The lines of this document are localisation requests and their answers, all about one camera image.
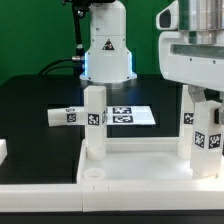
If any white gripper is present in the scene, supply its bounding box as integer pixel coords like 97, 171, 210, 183
156, 0, 224, 104

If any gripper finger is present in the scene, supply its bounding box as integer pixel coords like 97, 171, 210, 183
215, 93, 224, 125

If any white desk top tray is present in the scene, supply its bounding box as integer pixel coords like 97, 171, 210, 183
77, 137, 224, 186

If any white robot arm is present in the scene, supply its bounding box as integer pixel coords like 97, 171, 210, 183
80, 0, 224, 125

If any white marker sheet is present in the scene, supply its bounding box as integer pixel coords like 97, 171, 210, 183
107, 106, 156, 125

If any white front fence bar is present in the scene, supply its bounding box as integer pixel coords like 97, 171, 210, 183
0, 180, 224, 212

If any white fence bar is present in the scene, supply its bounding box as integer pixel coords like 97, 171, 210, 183
0, 139, 7, 165
0, 180, 224, 212

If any white left fence bar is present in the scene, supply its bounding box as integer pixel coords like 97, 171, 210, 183
0, 139, 7, 165

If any black cable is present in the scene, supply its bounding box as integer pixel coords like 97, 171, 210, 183
37, 55, 85, 76

